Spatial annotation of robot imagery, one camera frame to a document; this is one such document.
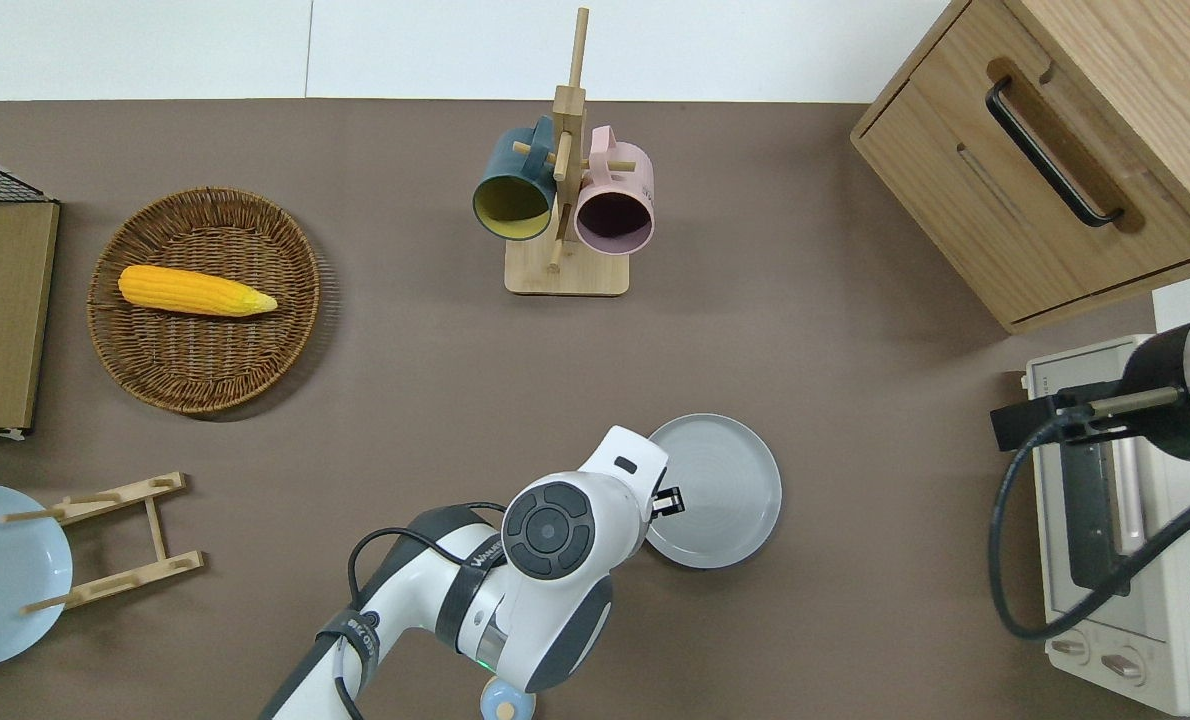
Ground brown wicker basket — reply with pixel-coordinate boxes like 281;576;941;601
87;187;323;417

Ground black cabinet handle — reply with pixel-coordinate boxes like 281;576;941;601
985;75;1127;230

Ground gray plate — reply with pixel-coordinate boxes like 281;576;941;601
642;413;784;571

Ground wooden mug tree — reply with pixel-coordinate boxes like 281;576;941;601
504;8;637;298

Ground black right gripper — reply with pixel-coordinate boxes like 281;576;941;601
989;384;1128;454

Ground cream toaster oven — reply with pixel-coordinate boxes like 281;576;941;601
1022;335;1190;717

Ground pink mug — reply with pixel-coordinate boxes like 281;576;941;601
573;125;657;258

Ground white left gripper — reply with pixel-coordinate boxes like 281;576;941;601
581;425;687;519

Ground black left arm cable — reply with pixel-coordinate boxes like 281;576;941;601
330;499;508;720

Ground wooden dish rack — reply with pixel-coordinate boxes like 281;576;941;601
0;472;207;614

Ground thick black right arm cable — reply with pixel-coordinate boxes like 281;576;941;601
987;412;1190;642

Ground yellow corn cob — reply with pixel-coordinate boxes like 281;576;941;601
118;264;280;320

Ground light blue plate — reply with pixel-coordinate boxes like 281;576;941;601
0;483;75;670

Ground brown table mat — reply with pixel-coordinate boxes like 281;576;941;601
0;99;1190;720

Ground wooden drawer cabinet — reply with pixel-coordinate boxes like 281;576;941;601
850;0;1190;337

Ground dark teal mug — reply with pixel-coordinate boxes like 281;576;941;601
472;115;560;243

